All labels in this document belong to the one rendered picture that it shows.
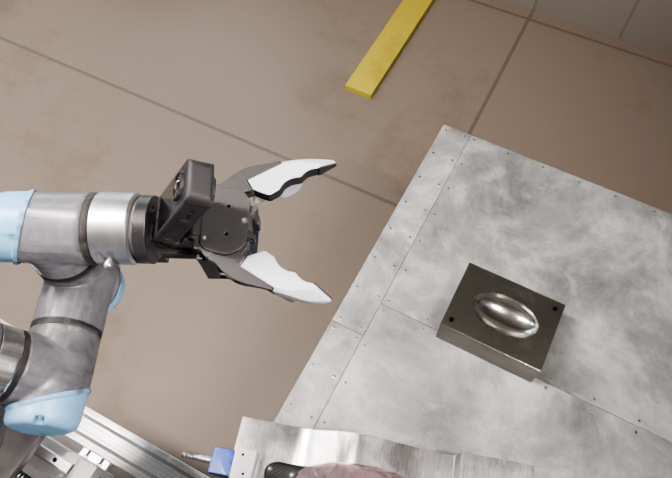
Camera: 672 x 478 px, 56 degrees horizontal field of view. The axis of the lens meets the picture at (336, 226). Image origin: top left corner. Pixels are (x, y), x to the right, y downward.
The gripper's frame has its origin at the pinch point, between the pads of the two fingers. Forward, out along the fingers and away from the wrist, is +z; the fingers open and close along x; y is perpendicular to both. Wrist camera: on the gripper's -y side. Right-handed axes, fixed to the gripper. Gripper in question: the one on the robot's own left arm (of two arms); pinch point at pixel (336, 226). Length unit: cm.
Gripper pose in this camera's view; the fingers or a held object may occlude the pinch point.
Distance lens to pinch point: 63.2
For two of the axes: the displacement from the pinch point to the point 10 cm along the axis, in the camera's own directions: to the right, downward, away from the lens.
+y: 0.0, 3.9, 9.2
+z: 10.0, 0.2, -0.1
